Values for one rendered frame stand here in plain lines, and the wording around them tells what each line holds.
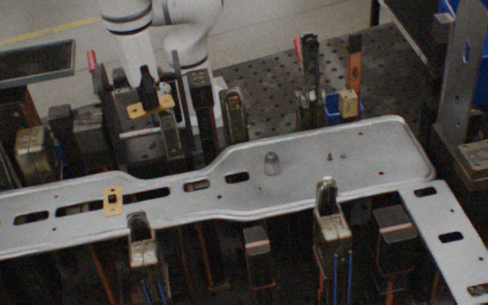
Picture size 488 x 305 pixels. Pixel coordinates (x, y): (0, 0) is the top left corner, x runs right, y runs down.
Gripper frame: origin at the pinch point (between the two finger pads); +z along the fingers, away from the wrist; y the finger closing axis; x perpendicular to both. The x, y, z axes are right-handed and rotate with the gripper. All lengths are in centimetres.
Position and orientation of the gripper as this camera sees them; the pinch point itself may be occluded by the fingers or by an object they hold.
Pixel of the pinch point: (147, 95)
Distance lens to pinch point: 111.8
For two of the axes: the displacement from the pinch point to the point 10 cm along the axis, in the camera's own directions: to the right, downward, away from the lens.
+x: 9.3, -3.0, 2.0
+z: 0.9, 7.2, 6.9
